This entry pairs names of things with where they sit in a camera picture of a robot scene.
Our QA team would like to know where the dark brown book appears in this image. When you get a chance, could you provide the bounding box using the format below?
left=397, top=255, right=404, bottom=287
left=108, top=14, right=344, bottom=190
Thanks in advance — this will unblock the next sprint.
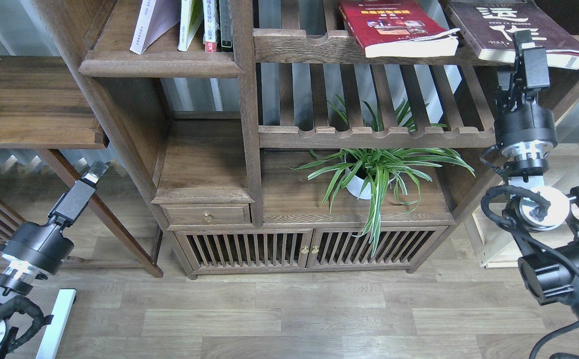
left=445, top=0, right=579, bottom=69

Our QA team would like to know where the dark wooden bookshelf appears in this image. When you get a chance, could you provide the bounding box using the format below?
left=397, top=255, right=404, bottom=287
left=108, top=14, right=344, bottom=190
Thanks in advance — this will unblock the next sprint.
left=32, top=0, right=579, bottom=280

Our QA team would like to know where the white plant pot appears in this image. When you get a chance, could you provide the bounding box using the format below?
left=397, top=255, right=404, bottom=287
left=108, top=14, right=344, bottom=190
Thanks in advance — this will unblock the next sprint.
left=346, top=173, right=372, bottom=200

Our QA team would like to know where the dark wooden side table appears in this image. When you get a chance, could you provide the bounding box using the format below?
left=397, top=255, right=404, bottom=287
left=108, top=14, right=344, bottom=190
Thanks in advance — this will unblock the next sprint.
left=0, top=55, right=163, bottom=278

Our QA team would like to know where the brass drawer knob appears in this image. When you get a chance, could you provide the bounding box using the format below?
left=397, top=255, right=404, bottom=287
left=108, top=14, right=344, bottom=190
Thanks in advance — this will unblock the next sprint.
left=203, top=211, right=213, bottom=223

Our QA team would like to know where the white lavender paperback book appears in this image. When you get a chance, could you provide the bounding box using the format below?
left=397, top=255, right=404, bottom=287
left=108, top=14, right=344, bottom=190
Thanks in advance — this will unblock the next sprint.
left=130, top=0, right=181, bottom=54

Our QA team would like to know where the light wooden shelf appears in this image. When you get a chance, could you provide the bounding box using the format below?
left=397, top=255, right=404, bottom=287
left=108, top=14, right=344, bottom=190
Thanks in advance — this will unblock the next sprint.
left=463, top=67, right=579, bottom=269

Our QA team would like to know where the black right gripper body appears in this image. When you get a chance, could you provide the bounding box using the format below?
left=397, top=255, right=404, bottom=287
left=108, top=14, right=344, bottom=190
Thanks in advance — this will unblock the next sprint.
left=494, top=45, right=558, bottom=150

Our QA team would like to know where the red white upright book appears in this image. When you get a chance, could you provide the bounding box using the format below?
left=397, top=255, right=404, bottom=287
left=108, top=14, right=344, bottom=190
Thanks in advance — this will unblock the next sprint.
left=202, top=0, right=219, bottom=53

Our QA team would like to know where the white stand leg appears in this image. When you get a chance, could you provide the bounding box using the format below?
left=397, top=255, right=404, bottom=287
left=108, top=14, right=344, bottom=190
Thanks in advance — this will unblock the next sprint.
left=36, top=288, right=77, bottom=359

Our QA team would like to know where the black upright book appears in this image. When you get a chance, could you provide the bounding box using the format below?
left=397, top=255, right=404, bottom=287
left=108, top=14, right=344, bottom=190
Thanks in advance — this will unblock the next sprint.
left=218, top=0, right=233, bottom=52

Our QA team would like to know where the red paperback book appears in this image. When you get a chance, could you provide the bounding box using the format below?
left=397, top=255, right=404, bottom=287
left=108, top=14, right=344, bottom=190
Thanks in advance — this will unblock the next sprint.
left=339, top=0, right=459, bottom=58

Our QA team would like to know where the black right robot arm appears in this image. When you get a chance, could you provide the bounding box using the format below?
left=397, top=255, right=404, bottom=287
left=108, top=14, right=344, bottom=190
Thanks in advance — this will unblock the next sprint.
left=480, top=30, right=579, bottom=359

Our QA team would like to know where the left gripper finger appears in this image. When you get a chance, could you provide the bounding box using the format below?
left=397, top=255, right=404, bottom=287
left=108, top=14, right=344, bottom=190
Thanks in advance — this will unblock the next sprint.
left=83, top=161, right=109, bottom=187

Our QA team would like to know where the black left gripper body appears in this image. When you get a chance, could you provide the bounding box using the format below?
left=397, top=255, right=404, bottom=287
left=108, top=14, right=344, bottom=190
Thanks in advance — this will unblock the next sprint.
left=0, top=181, right=95, bottom=275

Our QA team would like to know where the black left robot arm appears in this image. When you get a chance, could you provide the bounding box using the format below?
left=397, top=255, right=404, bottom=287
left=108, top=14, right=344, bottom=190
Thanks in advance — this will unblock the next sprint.
left=0, top=161, right=108, bottom=359

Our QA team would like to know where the white green upright book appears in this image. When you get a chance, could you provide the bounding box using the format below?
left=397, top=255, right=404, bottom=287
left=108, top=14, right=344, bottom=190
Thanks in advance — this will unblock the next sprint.
left=177, top=0, right=203, bottom=51

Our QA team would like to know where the green spider plant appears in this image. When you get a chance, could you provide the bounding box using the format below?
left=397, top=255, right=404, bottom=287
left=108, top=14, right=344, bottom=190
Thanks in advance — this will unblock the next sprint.
left=292, top=94, right=476, bottom=258

